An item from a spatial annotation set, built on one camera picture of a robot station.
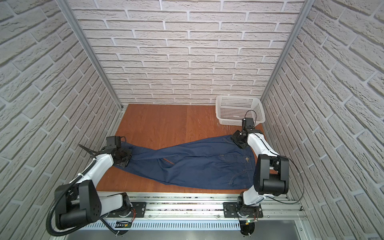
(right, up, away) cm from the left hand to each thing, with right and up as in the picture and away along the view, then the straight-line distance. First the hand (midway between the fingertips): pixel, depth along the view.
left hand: (132, 152), depth 88 cm
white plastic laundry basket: (+67, +28, +26) cm, 77 cm away
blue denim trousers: (+54, -6, -1) cm, 54 cm away
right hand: (+63, +8, +4) cm, 63 cm away
